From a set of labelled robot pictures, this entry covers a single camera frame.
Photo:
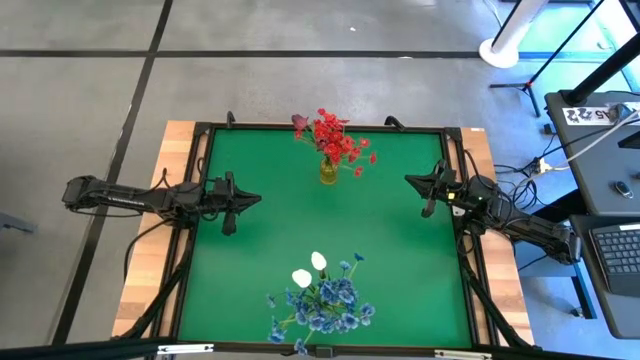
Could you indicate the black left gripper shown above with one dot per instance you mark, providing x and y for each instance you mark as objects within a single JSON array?
[{"x": 220, "y": 205}]

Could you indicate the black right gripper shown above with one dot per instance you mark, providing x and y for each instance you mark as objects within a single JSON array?
[{"x": 452, "y": 196}]

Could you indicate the white tulip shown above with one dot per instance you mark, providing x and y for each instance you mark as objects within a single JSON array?
[{"x": 301, "y": 278}]

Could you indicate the green flower stems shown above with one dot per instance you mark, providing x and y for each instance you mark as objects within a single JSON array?
[{"x": 318, "y": 260}]

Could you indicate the dark red tulip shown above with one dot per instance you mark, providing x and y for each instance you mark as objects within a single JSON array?
[{"x": 300, "y": 121}]

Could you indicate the red carnation bunch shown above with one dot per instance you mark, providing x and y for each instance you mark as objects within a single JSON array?
[{"x": 325, "y": 130}]

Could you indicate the blue flower bunch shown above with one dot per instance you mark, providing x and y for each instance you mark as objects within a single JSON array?
[{"x": 330, "y": 310}]

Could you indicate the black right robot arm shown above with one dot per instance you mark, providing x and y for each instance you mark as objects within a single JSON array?
[{"x": 525, "y": 225}]

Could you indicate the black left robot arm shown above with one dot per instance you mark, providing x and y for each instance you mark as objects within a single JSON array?
[{"x": 125, "y": 195}]

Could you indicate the yellow glass vase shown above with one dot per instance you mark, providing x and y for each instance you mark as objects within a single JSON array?
[{"x": 328, "y": 175}]

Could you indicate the green table mat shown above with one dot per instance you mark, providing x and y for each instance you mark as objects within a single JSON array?
[{"x": 400, "y": 280}]

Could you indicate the black diagonal strut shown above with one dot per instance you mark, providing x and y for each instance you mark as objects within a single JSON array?
[
  {"x": 160, "y": 295},
  {"x": 492, "y": 310}
]

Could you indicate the white power strip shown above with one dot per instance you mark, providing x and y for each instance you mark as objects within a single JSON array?
[{"x": 541, "y": 165}]

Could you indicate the black tripod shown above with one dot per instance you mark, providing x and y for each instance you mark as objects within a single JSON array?
[{"x": 527, "y": 86}]

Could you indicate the white pole with round base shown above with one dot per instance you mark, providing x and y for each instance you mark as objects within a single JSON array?
[{"x": 500, "y": 52}]

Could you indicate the black desk with label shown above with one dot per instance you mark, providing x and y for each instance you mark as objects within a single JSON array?
[{"x": 585, "y": 150}]

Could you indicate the white paper label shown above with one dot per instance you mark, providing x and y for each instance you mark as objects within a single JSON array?
[{"x": 587, "y": 115}]

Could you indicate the black key fob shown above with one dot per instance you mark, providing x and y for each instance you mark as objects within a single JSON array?
[{"x": 623, "y": 189}]

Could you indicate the black keyboard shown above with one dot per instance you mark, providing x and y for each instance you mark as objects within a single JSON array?
[{"x": 617, "y": 250}]

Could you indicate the black slanted pole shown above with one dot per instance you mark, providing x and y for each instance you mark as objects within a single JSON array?
[{"x": 600, "y": 70}]

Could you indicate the black desk with keyboard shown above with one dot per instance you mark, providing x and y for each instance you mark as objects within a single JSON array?
[{"x": 600, "y": 320}]

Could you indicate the grey floor object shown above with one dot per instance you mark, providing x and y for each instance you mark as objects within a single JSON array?
[{"x": 15, "y": 222}]

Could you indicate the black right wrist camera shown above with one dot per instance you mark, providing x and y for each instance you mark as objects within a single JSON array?
[{"x": 445, "y": 172}]

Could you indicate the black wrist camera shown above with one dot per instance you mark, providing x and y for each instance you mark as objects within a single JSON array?
[
  {"x": 225, "y": 184},
  {"x": 445, "y": 172}
]

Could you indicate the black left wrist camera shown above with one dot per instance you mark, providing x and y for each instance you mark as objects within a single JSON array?
[{"x": 225, "y": 184}]

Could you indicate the black table frame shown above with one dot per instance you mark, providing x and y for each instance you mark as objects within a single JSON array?
[{"x": 250, "y": 127}]

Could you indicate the silver bracket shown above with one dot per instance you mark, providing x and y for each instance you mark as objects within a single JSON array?
[
  {"x": 462, "y": 355},
  {"x": 185, "y": 348}
]

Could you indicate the black camera frame bar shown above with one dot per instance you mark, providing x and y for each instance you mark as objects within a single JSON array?
[{"x": 75, "y": 350}]

